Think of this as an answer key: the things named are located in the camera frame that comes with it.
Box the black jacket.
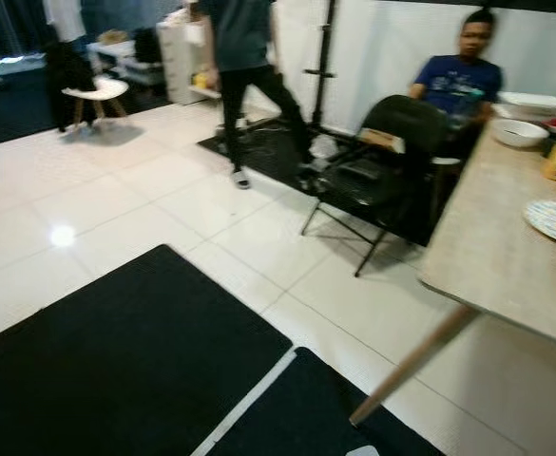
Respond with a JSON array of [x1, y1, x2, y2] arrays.
[[45, 43, 98, 129]]

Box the white chair wooden legs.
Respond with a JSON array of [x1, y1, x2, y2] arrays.
[[62, 76, 131, 134]]

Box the dark blue curtain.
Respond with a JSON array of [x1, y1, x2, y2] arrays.
[[0, 0, 50, 63]]

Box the white shelving unit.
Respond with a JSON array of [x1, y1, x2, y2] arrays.
[[157, 14, 221, 105]]

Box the person in grey shirt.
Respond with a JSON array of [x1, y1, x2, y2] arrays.
[[197, 0, 328, 191]]

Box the black light stand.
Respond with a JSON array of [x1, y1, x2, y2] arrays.
[[304, 0, 343, 132]]

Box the black folding chair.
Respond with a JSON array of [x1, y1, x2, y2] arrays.
[[299, 95, 467, 279]]

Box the wooden dining table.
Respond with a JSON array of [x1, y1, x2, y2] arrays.
[[349, 109, 556, 427]]

